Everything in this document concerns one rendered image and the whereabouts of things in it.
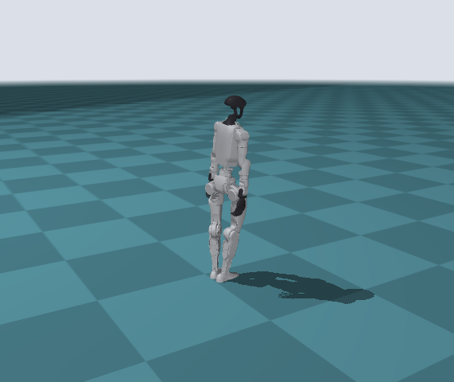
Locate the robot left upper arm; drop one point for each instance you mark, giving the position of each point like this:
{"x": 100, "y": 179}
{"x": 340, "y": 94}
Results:
{"x": 215, "y": 129}

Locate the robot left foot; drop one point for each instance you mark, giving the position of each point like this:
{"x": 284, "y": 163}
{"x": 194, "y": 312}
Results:
{"x": 214, "y": 273}

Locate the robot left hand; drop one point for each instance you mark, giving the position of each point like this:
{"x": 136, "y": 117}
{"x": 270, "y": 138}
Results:
{"x": 209, "y": 178}

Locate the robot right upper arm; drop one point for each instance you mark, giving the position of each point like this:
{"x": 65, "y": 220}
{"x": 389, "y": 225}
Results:
{"x": 242, "y": 138}

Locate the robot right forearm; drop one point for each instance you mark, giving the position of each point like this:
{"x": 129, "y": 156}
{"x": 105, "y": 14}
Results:
{"x": 243, "y": 177}

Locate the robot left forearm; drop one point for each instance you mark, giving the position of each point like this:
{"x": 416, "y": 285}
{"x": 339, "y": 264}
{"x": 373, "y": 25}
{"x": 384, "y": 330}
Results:
{"x": 214, "y": 166}

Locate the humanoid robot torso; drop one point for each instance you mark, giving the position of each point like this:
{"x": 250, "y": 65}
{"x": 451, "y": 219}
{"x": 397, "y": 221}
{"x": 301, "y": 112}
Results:
{"x": 226, "y": 155}

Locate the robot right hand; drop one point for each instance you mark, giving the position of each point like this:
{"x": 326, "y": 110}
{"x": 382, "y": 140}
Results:
{"x": 241, "y": 204}

